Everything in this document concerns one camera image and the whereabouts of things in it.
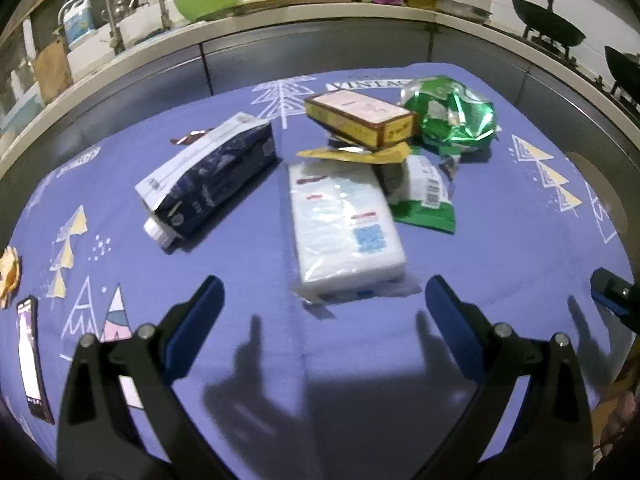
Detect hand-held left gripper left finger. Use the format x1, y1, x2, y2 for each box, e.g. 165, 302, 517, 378
56, 275, 236, 480

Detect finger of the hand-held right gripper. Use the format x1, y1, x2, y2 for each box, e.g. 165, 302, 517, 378
590, 267, 640, 336

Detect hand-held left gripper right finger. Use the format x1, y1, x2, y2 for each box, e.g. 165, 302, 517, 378
415, 275, 596, 480

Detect green white wrapper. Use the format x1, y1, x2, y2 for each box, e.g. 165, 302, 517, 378
375, 155, 457, 235

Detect white tissue pack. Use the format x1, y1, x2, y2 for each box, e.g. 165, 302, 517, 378
287, 162, 407, 306

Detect blue milk carton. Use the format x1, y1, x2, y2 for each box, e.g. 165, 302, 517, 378
135, 112, 278, 253

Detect brown foil wrapper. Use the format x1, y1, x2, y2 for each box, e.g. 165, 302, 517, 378
169, 130, 211, 147

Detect yellow wrapper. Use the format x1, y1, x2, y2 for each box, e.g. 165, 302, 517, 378
296, 141, 412, 165

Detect green snack bag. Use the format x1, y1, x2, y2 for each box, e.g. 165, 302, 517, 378
402, 76, 501, 153

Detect yellow cardboard box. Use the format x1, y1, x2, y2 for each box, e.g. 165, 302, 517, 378
304, 91, 416, 151

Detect blue printed cloth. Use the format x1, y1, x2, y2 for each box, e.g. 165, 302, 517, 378
0, 62, 632, 466

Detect black smartphone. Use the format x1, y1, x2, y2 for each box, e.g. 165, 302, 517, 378
15, 296, 55, 426

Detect orange peel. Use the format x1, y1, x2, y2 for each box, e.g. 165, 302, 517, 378
0, 246, 23, 308

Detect black gas stove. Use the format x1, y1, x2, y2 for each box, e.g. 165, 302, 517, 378
520, 25, 640, 111

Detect light blue tub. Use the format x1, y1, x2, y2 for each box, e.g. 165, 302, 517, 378
0, 85, 46, 128

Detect grey cabinet fronts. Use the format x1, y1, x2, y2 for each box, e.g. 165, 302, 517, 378
0, 20, 640, 281

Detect upright wooden cutting board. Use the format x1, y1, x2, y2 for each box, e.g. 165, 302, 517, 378
31, 40, 73, 103

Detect metal faucet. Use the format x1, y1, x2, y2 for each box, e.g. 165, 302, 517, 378
120, 0, 173, 31
59, 0, 126, 56

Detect white sink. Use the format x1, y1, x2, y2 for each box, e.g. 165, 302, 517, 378
67, 0, 316, 76

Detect metal pan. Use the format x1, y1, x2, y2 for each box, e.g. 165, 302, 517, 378
435, 0, 493, 23

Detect green bowl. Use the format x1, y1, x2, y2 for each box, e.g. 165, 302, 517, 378
172, 0, 243, 23

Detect white jug with blue label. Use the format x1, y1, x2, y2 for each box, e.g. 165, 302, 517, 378
59, 0, 96, 51

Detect white kitchen countertop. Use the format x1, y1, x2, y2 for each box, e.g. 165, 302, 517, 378
0, 2, 640, 171

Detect wooden board under bowl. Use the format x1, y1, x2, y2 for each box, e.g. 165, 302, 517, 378
200, 0, 368, 23

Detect black wok with wooden handle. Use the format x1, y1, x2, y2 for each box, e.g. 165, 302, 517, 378
604, 45, 640, 106

